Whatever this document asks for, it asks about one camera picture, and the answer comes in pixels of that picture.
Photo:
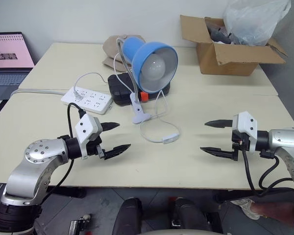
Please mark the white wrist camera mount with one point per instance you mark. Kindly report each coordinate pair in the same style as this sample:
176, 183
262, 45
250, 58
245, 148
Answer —
86, 127
245, 124

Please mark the clear plastic bag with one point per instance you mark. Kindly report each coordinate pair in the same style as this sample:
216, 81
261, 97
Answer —
254, 22

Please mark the dark rounded shape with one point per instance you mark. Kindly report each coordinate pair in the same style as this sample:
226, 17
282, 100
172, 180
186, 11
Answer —
128, 215
189, 215

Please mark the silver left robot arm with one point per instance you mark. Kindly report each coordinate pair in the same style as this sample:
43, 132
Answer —
27, 169

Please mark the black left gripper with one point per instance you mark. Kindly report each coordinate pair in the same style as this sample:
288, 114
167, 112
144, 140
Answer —
93, 148

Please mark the brown cardboard box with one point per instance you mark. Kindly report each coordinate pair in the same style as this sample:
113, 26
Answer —
232, 60

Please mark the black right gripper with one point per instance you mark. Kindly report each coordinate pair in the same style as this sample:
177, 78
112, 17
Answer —
241, 143

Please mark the beige cloth hat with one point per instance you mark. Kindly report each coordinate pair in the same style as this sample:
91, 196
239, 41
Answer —
111, 52

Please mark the blue clip desk lamp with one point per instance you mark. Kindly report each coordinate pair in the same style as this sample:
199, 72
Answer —
137, 52

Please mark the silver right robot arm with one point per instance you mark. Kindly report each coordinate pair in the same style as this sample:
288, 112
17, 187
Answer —
284, 139

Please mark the black case with orange latch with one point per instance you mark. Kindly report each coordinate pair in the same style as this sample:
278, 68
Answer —
118, 88

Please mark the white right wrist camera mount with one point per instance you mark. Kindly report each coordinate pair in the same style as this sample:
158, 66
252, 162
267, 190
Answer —
245, 124

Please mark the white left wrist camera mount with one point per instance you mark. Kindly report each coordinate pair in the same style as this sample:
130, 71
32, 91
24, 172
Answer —
86, 127

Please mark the beige sneaker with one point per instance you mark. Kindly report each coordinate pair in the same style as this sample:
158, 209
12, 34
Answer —
247, 208

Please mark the black table foot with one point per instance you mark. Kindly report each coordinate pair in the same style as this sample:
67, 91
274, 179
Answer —
68, 192

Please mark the person's bare leg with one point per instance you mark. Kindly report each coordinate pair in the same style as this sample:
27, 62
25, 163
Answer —
274, 209

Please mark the dark items in cardboard box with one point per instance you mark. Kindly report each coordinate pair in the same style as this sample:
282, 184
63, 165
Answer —
218, 33

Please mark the white light bulb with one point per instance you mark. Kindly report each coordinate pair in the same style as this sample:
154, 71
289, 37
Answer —
153, 67

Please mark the grey laptop with pink screen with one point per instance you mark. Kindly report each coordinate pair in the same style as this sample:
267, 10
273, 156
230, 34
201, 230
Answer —
7, 66

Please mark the white power strip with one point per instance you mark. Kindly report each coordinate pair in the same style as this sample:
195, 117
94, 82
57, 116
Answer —
88, 99

